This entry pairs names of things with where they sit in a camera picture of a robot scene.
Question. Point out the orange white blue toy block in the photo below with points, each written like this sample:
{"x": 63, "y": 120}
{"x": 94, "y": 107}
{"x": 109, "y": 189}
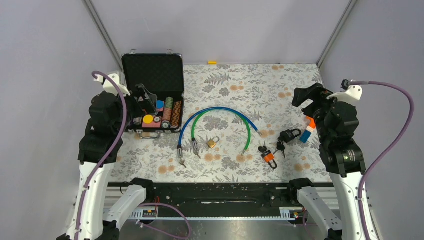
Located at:
{"x": 309, "y": 130}

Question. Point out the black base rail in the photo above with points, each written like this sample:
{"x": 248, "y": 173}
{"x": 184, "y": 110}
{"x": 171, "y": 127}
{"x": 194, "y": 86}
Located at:
{"x": 219, "y": 201}

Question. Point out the orange black padlock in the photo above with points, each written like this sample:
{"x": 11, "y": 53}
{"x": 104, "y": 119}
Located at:
{"x": 267, "y": 156}

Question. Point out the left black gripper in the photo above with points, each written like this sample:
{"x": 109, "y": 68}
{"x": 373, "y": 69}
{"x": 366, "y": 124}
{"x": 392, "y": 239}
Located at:
{"x": 147, "y": 105}

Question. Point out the black padlock keys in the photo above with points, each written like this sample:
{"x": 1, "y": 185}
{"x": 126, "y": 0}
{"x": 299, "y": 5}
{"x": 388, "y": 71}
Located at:
{"x": 280, "y": 147}

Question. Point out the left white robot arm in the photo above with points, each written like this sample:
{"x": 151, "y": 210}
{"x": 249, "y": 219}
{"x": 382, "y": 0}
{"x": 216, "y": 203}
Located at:
{"x": 110, "y": 113}

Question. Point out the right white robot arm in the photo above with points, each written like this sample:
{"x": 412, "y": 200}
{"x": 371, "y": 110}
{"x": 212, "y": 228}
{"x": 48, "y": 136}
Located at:
{"x": 336, "y": 121}

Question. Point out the black poker chip case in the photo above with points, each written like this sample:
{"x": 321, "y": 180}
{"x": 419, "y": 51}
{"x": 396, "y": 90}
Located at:
{"x": 163, "y": 75}

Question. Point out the floral table mat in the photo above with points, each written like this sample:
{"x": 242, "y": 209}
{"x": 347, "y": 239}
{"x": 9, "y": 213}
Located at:
{"x": 252, "y": 105}

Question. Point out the yellow tag on wall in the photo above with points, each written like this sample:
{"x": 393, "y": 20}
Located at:
{"x": 212, "y": 62}

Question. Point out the small brass padlock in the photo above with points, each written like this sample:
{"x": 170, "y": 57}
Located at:
{"x": 213, "y": 142}

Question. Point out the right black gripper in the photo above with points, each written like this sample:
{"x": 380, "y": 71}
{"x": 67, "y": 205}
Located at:
{"x": 316, "y": 91}

